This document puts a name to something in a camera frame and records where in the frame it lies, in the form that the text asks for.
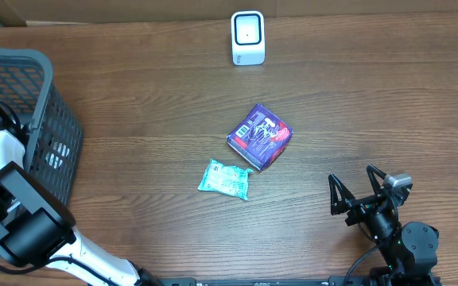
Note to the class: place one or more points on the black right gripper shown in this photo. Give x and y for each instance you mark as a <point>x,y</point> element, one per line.
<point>341,206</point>

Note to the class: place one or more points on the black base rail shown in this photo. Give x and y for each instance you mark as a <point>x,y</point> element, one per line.
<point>272,282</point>

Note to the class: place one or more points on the purple snack box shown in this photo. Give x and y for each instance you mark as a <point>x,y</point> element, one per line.
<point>260,137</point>

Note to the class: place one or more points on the brown cardboard back panel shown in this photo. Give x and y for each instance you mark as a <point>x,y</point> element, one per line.
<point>19,12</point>

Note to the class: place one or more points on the teal tissue packet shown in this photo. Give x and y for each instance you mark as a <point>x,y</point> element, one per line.
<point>226,179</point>

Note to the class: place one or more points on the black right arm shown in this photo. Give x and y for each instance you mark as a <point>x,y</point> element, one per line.
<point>409,250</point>

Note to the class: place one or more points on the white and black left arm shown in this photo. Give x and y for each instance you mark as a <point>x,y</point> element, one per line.
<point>37,230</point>

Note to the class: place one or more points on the grey plastic mesh basket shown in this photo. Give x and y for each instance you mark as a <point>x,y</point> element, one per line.
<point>53,136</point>

